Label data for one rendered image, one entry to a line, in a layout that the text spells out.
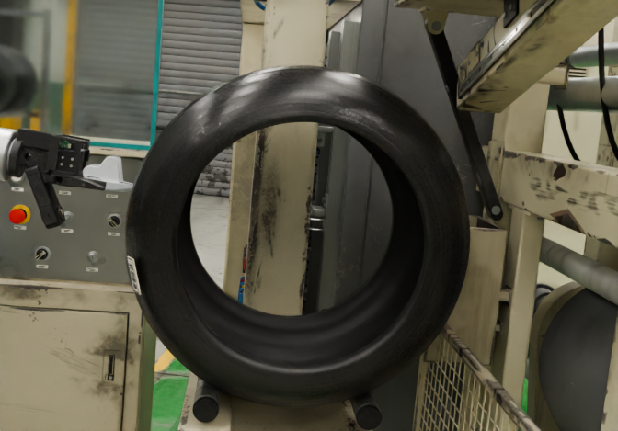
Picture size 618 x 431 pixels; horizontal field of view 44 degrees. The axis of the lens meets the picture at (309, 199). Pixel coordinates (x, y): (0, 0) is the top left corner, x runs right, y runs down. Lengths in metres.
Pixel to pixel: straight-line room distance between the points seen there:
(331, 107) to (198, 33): 9.58
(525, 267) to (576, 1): 0.72
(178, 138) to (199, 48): 9.53
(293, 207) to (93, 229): 0.65
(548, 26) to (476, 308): 0.69
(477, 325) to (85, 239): 1.03
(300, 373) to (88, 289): 0.89
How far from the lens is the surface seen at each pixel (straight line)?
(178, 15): 10.88
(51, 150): 1.35
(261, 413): 1.57
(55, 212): 1.38
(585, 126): 4.82
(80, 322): 2.08
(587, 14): 1.17
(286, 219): 1.62
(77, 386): 2.14
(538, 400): 2.07
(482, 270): 1.64
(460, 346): 1.48
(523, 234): 1.67
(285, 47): 1.60
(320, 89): 1.23
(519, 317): 1.71
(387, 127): 1.24
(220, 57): 10.69
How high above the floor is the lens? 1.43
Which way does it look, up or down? 7 degrees down
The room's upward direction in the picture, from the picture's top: 5 degrees clockwise
